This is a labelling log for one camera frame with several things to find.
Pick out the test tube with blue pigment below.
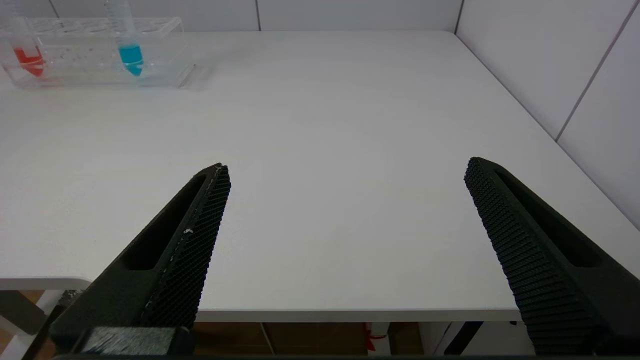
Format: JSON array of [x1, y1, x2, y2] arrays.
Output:
[[103, 0, 146, 77]]

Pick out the test tube with red pigment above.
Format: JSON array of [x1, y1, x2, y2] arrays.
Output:
[[2, 15, 47, 79]]

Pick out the dark grey frame bar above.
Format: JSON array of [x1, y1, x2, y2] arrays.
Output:
[[0, 290, 49, 336]]

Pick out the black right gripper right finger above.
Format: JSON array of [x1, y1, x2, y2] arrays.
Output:
[[463, 156, 640, 357]]

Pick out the small red object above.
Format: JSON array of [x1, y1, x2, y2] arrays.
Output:
[[363, 322, 389, 352]]

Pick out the clear acrylic test tube rack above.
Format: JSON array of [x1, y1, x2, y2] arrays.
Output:
[[0, 16, 197, 91]]

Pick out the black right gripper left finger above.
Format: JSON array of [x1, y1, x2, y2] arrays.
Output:
[[49, 162, 232, 353]]

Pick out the black metal leg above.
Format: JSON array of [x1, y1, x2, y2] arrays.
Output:
[[442, 321, 485, 356]]

